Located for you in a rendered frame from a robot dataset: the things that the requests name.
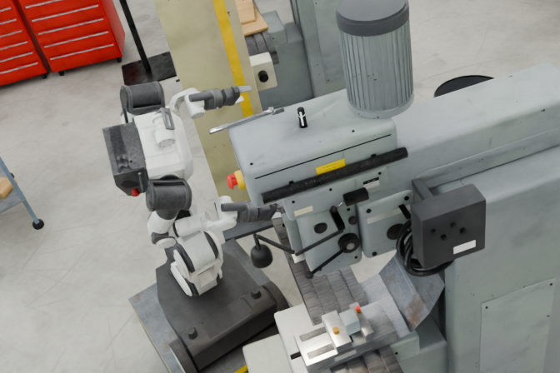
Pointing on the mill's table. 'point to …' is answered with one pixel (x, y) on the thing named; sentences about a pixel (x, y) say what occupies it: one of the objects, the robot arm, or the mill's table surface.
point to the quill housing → (317, 221)
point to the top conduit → (334, 175)
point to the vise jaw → (342, 341)
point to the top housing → (307, 144)
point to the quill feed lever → (348, 244)
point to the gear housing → (334, 194)
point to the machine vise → (368, 339)
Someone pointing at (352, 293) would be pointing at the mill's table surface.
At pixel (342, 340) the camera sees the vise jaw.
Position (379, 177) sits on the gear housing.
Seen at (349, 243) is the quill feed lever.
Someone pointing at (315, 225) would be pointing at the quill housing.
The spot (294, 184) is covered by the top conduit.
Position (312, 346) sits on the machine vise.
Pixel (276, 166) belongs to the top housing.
